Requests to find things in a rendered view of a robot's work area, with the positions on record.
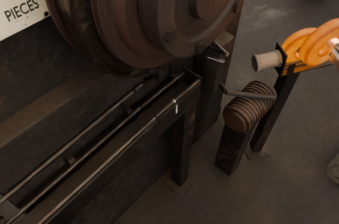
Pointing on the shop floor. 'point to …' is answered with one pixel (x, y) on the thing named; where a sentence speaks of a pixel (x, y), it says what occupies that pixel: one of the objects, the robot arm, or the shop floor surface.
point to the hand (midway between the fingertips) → (328, 39)
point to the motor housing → (241, 124)
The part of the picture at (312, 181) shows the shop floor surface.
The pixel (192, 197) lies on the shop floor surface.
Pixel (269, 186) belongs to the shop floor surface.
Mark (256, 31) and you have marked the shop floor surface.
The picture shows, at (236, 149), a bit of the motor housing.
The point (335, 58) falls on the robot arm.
